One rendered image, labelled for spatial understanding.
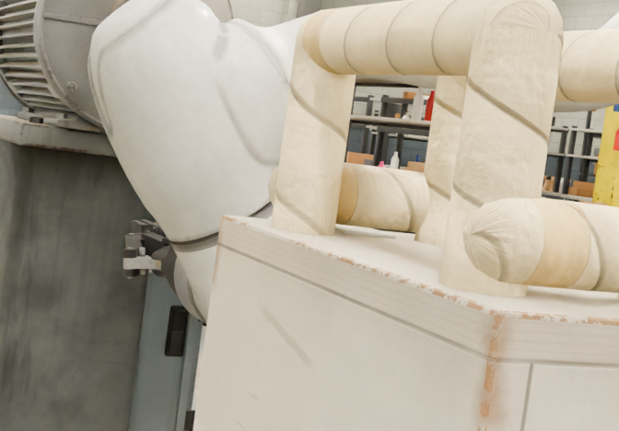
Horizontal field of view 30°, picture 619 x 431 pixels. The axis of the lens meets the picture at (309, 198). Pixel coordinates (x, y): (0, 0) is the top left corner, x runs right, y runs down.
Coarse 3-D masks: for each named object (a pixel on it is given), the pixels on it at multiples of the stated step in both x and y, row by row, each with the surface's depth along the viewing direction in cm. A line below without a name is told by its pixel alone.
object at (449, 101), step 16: (448, 80) 59; (448, 96) 59; (464, 96) 59; (432, 112) 61; (448, 112) 59; (432, 128) 60; (448, 128) 59; (432, 144) 60; (448, 144) 59; (432, 160) 60; (448, 160) 59; (432, 176) 60; (448, 176) 59; (432, 192) 60; (448, 192) 59; (432, 208) 60; (448, 208) 59; (432, 224) 59; (416, 240) 60; (432, 240) 59
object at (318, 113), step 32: (288, 96) 57; (320, 96) 56; (352, 96) 57; (288, 128) 56; (320, 128) 56; (288, 160) 56; (320, 160) 56; (288, 192) 56; (320, 192) 56; (288, 224) 56; (320, 224) 56
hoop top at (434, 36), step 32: (416, 0) 47; (448, 0) 44; (480, 0) 42; (512, 0) 40; (544, 0) 41; (320, 32) 54; (352, 32) 51; (384, 32) 48; (416, 32) 45; (448, 32) 43; (320, 64) 55; (352, 64) 52; (384, 64) 49; (416, 64) 46; (448, 64) 44
